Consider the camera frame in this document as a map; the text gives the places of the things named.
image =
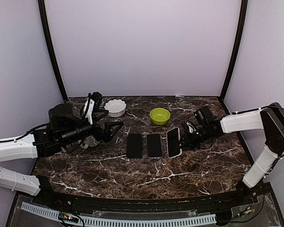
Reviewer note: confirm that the black frame post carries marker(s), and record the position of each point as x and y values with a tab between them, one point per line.
50	49
235	50

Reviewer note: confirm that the green plastic bowl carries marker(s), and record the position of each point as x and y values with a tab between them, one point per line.
160	116

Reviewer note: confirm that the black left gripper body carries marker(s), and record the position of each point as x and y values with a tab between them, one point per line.
73	135

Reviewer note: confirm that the black front rail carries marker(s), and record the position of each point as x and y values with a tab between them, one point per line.
82	204

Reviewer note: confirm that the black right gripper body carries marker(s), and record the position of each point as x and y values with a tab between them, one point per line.
195	139

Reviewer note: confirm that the white patterned mug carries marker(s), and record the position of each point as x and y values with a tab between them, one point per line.
89	142

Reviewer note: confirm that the white slotted cable duct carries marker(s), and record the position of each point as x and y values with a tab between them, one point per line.
118	220

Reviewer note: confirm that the black frame post left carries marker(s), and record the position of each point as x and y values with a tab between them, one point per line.
50	49

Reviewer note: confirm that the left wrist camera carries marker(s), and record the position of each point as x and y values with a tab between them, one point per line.
92	103

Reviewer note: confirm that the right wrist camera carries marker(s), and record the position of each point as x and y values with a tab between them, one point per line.
188	127

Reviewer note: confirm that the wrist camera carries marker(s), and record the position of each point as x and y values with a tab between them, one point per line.
92	103
188	127

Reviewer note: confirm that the black phone with purple edge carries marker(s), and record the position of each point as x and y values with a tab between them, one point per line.
154	145

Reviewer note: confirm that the clear magsafe phone case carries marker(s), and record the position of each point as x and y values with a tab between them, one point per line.
147	146

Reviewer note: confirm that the black frame post right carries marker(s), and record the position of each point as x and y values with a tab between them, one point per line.
235	50

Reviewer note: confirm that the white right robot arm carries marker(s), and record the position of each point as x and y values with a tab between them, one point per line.
268	118

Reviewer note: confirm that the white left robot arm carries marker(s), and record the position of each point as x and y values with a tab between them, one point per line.
45	140

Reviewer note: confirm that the black smartphone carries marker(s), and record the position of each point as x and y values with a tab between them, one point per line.
134	145

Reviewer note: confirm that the white fluted ceramic bowl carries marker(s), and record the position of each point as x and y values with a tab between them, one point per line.
115	107

